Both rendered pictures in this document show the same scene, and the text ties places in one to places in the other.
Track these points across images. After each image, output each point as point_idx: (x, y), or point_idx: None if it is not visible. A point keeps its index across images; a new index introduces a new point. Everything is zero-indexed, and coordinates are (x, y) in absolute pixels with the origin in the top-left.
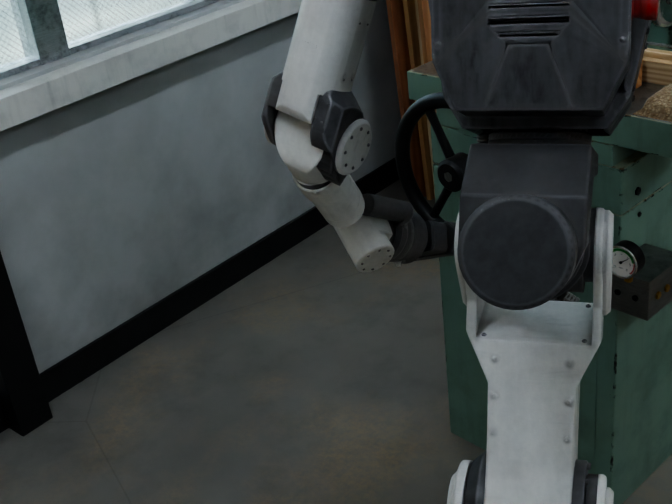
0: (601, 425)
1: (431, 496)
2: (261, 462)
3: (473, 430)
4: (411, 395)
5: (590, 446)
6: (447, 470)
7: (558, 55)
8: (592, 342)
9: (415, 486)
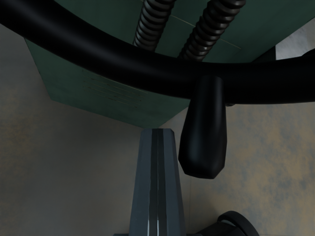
0: (167, 114)
1: (61, 154)
2: None
3: (69, 102)
4: (8, 74)
5: (154, 118)
6: (62, 131)
7: None
8: None
9: (47, 151)
